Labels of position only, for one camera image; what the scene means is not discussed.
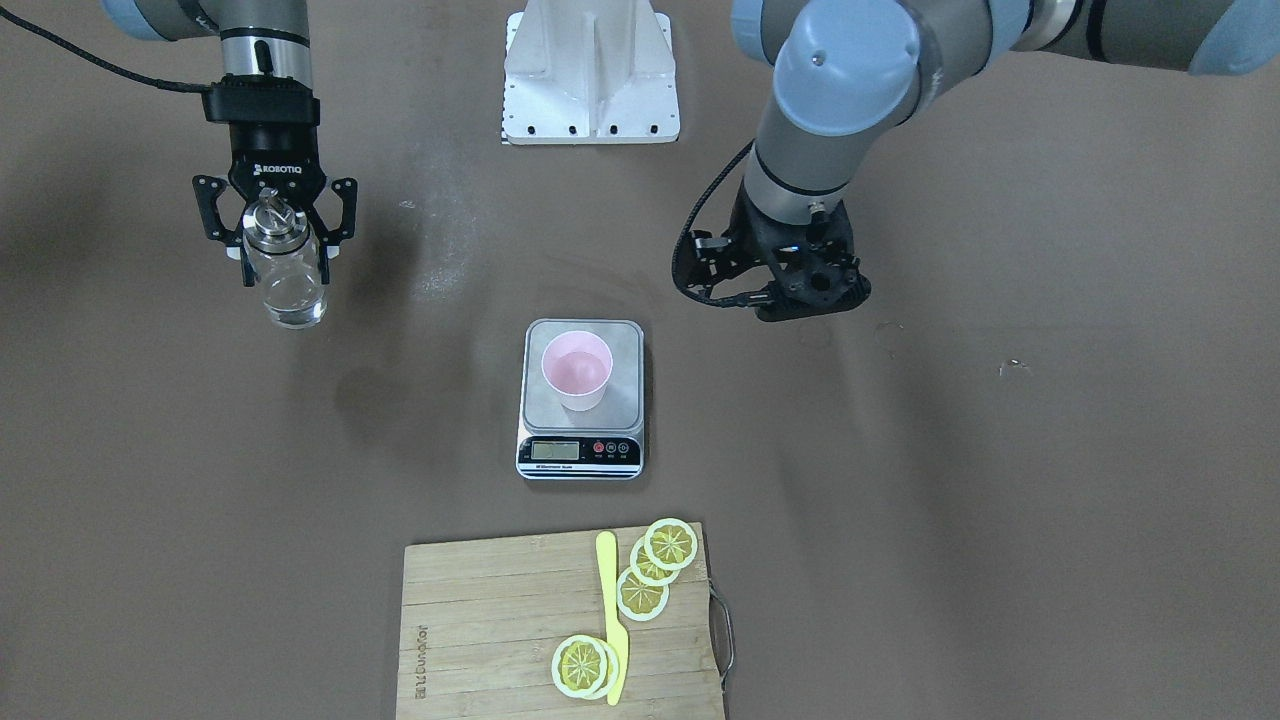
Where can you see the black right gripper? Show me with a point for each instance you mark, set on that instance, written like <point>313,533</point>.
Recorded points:
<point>276,160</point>

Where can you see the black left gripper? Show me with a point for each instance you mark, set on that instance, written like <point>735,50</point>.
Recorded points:
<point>749,241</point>

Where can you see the glass sauce bottle metal spout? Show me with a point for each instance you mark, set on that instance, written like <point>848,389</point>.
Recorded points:
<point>283,256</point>

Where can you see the pink plastic cup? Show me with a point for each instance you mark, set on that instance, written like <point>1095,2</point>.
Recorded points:
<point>578,365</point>

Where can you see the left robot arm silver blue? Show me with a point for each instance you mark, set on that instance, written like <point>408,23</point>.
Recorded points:
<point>844,72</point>

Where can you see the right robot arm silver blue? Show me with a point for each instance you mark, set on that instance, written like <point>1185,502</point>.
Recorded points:
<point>259,39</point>

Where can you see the digital kitchen scale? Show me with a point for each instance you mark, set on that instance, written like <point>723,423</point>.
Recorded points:
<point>604,443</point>

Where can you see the lemon slice top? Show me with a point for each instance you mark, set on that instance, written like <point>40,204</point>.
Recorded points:
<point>671,544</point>

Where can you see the yellow plastic knife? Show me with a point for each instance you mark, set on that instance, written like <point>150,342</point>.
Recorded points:
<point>616,635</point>

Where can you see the lemon slice bottom pair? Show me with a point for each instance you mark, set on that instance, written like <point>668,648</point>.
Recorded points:
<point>585,668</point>

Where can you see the bamboo cutting board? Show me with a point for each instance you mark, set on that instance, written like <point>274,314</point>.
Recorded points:
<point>481,621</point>

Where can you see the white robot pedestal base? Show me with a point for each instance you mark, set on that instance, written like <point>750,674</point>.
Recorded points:
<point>579,72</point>

